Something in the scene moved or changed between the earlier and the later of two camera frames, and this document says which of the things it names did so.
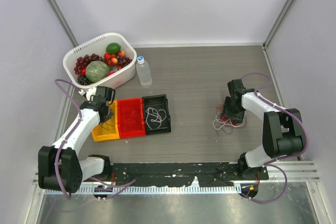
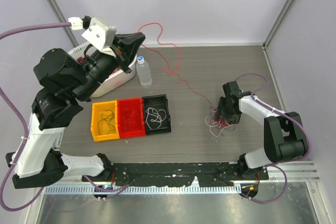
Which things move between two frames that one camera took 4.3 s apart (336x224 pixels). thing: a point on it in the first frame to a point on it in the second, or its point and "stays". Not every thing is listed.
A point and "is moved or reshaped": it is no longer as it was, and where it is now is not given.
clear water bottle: x=144 y=71 stays
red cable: x=223 y=118 is moved or reshaped
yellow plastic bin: x=108 y=129 stays
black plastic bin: x=156 y=116 stays
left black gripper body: x=107 y=117 to x=99 y=69
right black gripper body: x=233 y=112 stays
